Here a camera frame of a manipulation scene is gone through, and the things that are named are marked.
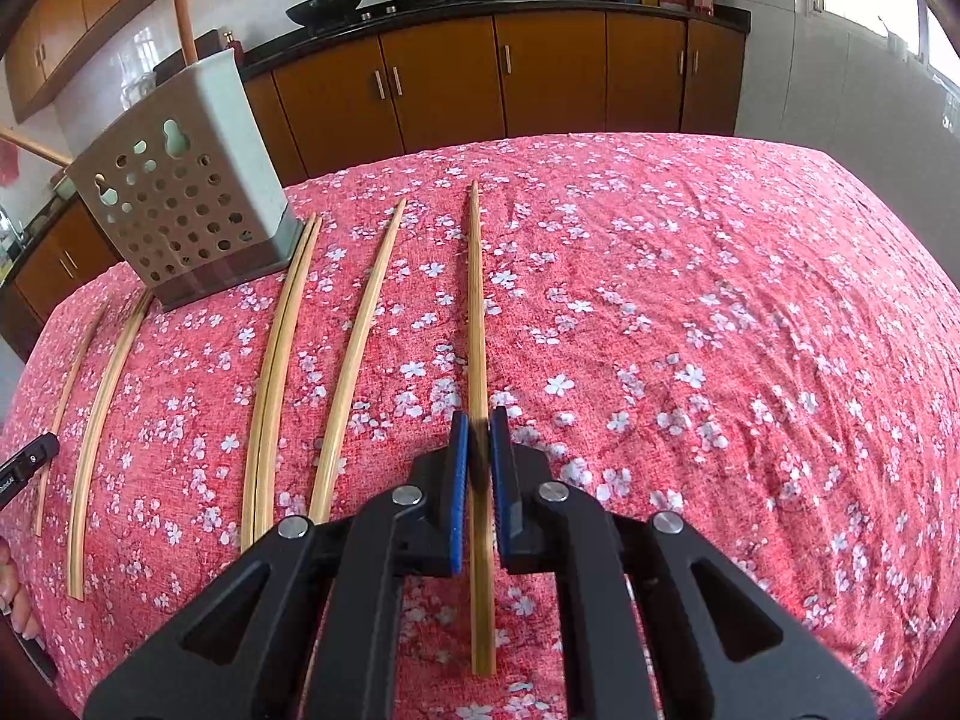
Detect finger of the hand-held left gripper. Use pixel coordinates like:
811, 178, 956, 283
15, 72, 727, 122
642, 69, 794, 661
0, 432, 60, 506

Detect grey perforated chopstick holder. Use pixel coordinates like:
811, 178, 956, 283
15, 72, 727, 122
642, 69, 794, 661
66, 45, 302, 312

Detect long wooden base cabinets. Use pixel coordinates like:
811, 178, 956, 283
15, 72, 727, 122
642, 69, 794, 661
241, 9, 747, 185

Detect person's left hand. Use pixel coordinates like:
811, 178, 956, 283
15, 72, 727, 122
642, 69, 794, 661
0, 538, 43, 643

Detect dark wooden box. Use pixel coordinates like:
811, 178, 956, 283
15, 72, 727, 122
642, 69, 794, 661
153, 30, 226, 87

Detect short wooden base cabinets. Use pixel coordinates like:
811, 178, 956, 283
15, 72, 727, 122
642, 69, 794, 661
0, 195, 121, 361

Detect black wok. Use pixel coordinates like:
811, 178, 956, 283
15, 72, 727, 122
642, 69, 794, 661
285, 0, 367, 28

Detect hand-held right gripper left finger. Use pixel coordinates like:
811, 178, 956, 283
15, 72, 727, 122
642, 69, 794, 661
82, 411, 470, 720

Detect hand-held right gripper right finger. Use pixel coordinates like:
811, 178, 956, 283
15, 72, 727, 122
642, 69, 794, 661
489, 405, 880, 720

